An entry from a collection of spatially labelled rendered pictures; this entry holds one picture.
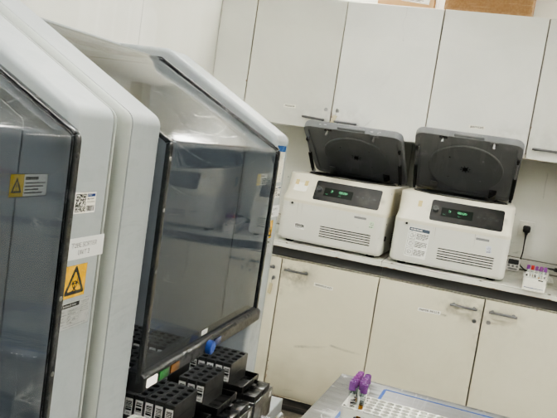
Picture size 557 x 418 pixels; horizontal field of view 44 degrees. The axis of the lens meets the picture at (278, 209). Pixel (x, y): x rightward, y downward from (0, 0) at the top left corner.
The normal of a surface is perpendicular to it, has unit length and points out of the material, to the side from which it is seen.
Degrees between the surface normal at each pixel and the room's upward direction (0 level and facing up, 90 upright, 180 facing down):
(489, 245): 90
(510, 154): 142
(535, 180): 90
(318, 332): 90
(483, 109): 90
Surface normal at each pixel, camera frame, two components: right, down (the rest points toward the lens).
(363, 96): -0.30, 0.06
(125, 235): 0.94, 0.17
